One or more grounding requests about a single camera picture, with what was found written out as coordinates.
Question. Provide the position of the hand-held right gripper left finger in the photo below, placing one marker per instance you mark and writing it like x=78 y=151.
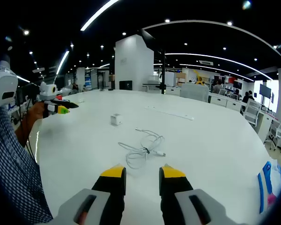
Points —
x=103 y=199

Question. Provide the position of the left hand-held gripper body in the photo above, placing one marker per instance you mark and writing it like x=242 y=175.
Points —
x=46 y=92

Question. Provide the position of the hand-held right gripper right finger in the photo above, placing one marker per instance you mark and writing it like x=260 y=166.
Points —
x=178 y=199

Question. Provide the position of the white charger adapter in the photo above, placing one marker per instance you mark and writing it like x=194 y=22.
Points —
x=116 y=119

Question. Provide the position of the white desk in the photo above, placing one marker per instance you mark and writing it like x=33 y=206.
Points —
x=201 y=145

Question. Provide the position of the person's left hand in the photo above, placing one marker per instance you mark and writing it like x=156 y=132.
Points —
x=37 y=110

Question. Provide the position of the white chest-worn device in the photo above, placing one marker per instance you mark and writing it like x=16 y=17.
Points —
x=2 y=89

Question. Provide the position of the black laptop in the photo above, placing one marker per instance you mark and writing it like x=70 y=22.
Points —
x=125 y=85

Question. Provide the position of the white square pillar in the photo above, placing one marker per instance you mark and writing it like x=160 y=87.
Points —
x=133 y=65

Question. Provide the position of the person's checkered shirt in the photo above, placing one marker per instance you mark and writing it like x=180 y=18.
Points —
x=11 y=168

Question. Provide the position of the blue pink packet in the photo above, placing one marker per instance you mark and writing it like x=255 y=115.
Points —
x=263 y=187

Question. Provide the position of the black light stand pole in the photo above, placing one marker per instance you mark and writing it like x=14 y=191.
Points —
x=163 y=72

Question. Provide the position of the black softbox light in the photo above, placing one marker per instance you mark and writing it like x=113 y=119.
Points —
x=152 y=42

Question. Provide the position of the grey chair back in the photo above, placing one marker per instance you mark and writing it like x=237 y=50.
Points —
x=194 y=93

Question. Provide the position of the white office chair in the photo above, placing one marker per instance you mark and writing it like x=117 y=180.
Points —
x=252 y=112
x=278 y=134

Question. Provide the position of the black monitor on stand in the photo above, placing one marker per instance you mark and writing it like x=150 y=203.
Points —
x=265 y=91

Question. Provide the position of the yellow frame object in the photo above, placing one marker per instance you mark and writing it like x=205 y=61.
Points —
x=199 y=78

